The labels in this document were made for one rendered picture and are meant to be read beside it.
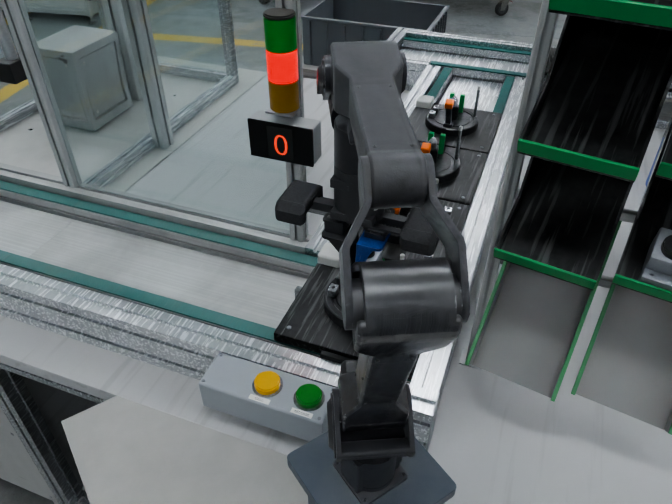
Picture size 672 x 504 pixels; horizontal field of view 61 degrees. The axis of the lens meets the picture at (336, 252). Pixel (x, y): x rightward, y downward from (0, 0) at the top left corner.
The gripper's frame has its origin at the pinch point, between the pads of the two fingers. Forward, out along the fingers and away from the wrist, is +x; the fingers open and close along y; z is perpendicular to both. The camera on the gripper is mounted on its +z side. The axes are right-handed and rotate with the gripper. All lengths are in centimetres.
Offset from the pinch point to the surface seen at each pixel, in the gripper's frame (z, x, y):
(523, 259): 11.4, 4.8, -18.8
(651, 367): 14.5, 21.1, -39.5
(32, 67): 33, 2, 81
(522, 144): 12.4, -10.8, -15.4
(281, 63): 29.4, -8.4, 23.2
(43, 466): -7, 85, 76
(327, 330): 11.0, 28.7, 8.5
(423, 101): 101, 28, 15
